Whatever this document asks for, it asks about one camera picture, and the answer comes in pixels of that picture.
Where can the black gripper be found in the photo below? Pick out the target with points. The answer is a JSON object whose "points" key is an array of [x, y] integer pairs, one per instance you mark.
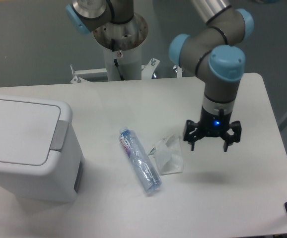
{"points": [[211, 125]]}

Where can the white plastic trash can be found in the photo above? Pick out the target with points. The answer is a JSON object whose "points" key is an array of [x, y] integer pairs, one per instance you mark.
{"points": [[40, 156]]}

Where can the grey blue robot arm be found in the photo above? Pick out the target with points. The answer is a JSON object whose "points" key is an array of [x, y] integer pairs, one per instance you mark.
{"points": [[212, 56]]}

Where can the crumpled clear plastic bag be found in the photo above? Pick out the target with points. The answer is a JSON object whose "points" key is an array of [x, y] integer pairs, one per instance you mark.
{"points": [[168, 156]]}

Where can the clear plastic water bottle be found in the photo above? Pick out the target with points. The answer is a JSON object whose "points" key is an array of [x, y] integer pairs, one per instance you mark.
{"points": [[142, 165]]}

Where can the white bracket post with bolt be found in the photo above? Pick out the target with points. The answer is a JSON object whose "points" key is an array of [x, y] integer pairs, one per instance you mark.
{"points": [[178, 71]]}

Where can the white metal mounting bracket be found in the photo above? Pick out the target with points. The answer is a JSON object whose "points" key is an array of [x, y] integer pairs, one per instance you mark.
{"points": [[116, 73]]}

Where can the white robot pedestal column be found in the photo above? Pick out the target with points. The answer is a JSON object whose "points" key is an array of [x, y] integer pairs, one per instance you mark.
{"points": [[123, 42]]}

